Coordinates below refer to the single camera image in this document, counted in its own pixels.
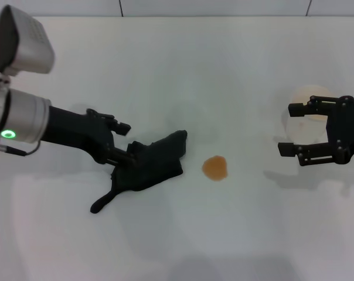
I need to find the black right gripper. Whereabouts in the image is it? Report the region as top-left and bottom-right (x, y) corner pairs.
(277, 95), (354, 167)

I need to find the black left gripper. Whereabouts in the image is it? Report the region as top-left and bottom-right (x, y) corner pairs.
(40, 105), (137, 166)

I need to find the clear plastic cup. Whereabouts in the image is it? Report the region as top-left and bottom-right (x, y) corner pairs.
(280, 84), (335, 145)

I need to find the dark blue rag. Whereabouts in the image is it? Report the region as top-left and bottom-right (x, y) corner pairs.
(90, 129), (189, 214)

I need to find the orange-brown liquid stain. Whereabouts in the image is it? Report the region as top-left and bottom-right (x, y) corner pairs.
(202, 156), (229, 181)

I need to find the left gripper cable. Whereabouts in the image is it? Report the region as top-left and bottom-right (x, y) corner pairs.
(0, 139), (43, 156)

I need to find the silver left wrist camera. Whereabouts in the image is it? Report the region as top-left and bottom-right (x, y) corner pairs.
(0, 4), (56, 77)

